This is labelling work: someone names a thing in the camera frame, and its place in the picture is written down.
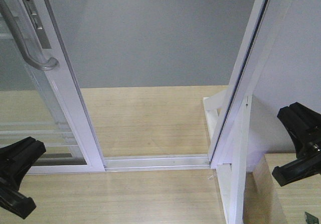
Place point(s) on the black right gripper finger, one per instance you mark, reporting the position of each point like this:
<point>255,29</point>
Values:
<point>297,170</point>
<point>303,126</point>

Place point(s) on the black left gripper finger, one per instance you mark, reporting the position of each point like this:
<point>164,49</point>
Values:
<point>17,159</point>
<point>15,202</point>

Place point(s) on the white framed sliding glass door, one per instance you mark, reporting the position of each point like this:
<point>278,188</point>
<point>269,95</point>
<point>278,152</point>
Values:
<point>45,105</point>

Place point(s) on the grey metal door handle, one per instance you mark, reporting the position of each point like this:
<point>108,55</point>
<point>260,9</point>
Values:
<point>8,17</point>

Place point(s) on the aluminium door floor track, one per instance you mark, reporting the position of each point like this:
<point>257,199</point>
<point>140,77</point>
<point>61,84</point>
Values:
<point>157,163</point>

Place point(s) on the light wooden box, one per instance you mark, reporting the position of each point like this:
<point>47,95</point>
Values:
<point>266,201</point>

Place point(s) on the white wall panel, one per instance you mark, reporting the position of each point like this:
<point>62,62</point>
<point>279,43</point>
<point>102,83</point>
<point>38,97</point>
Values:
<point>287,52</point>

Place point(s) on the white door frame post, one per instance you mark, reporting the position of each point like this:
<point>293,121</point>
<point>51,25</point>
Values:
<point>228,112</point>

